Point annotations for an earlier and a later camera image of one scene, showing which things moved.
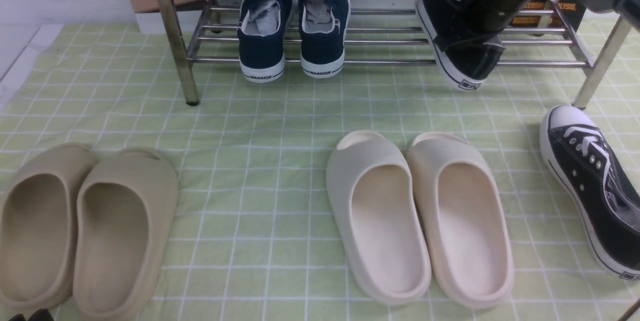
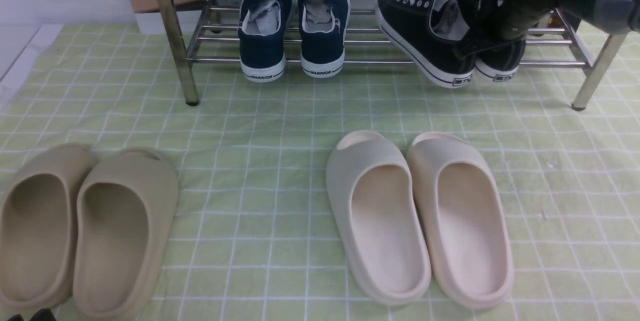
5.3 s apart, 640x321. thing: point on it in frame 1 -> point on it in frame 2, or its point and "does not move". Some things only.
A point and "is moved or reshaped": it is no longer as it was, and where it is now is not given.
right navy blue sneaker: (324, 11) does not move
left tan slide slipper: (37, 215) does not move
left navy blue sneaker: (265, 8) does not move
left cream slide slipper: (371, 181) does not move
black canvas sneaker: (469, 59) is moved or reshaped
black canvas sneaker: (601, 191) -> (497, 58)
